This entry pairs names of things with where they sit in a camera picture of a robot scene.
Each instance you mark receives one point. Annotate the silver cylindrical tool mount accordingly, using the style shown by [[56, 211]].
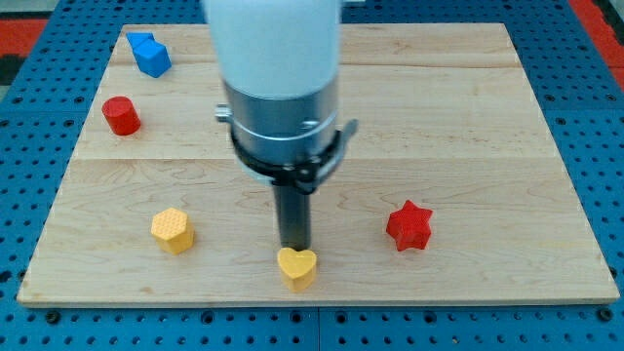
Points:
[[291, 142]]

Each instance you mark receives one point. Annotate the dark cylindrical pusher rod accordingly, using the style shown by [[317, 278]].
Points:
[[293, 217]]

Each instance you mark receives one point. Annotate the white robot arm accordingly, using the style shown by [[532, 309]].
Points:
[[279, 62]]

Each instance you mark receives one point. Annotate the yellow heart block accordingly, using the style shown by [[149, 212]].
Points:
[[298, 268]]

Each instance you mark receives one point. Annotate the red star block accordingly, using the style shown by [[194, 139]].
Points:
[[410, 227]]

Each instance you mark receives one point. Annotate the yellow hexagon block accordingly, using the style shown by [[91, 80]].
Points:
[[173, 231]]

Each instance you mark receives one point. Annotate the wooden board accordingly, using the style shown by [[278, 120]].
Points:
[[447, 119]]

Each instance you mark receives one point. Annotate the blue cube block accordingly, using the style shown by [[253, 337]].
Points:
[[152, 58]]

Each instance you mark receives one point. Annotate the red cylinder block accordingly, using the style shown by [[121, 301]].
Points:
[[121, 116]]

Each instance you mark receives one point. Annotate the blue flat block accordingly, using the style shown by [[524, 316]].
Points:
[[135, 39]]

